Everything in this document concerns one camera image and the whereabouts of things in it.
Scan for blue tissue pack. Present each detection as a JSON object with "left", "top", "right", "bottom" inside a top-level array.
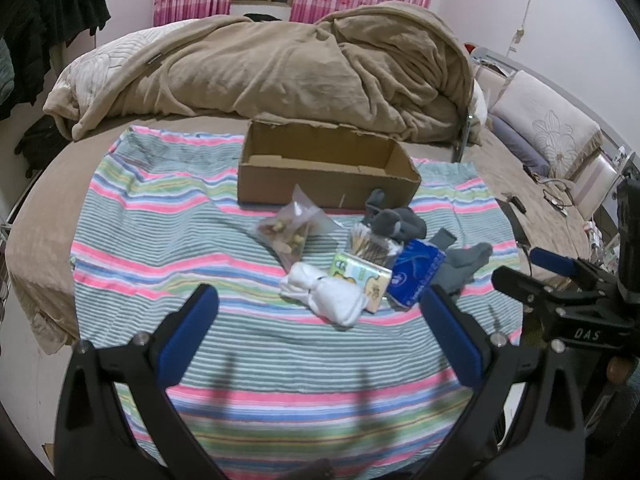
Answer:
[{"left": 386, "top": 240, "right": 445, "bottom": 309}]

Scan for dark grey socks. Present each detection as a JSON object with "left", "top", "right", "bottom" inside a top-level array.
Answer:
[{"left": 362, "top": 188, "right": 427, "bottom": 244}]

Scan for bag of cotton swabs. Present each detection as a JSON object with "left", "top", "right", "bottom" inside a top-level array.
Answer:
[{"left": 347, "top": 222, "right": 404, "bottom": 269}]

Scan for green cartoon tissue pack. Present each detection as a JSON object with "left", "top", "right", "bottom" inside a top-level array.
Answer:
[{"left": 329, "top": 252, "right": 392, "bottom": 314}]

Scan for white socks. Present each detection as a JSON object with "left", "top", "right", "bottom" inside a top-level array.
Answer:
[{"left": 280, "top": 261, "right": 369, "bottom": 328}]

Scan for brown cardboard box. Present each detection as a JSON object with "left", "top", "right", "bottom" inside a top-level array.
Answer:
[{"left": 238, "top": 120, "right": 422, "bottom": 210}]

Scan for clear bag of snacks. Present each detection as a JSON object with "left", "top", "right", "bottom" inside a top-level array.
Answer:
[{"left": 255, "top": 184, "right": 342, "bottom": 272}]

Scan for grey blue pillow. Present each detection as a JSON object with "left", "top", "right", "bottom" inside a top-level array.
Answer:
[{"left": 488, "top": 114, "right": 550, "bottom": 177}]

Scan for beige embroidered pillow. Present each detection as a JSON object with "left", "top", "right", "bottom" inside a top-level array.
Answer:
[{"left": 490, "top": 70, "right": 603, "bottom": 179}]

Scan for striped colourful towel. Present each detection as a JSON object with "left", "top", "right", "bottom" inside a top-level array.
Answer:
[{"left": 69, "top": 124, "right": 525, "bottom": 480}]

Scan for tan fleece blanket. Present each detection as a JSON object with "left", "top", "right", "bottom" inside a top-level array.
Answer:
[{"left": 43, "top": 1, "right": 475, "bottom": 143}]

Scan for dark hanging clothes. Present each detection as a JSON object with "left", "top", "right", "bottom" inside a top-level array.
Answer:
[{"left": 1, "top": 0, "right": 111, "bottom": 119}]

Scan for white wall cable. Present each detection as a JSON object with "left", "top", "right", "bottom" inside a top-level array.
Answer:
[{"left": 504, "top": 0, "right": 542, "bottom": 59}]

